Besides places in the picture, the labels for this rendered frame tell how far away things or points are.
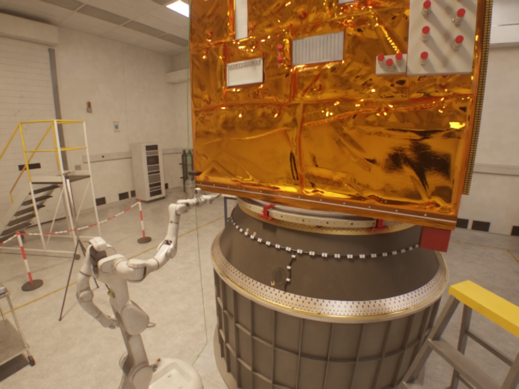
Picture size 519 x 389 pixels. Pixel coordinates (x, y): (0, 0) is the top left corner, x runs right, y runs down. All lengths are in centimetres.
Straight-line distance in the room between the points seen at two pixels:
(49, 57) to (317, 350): 855
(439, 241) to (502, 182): 581
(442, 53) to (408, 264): 129
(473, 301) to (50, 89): 875
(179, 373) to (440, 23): 295
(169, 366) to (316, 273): 154
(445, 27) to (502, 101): 586
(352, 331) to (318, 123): 134
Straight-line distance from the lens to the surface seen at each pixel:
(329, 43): 171
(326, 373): 206
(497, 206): 755
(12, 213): 635
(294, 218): 169
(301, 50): 176
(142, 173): 883
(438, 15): 161
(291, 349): 199
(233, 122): 193
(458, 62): 155
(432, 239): 171
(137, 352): 201
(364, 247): 176
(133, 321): 180
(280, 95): 171
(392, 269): 187
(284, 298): 174
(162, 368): 256
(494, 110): 731
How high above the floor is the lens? 225
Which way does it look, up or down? 14 degrees down
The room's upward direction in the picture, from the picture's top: straight up
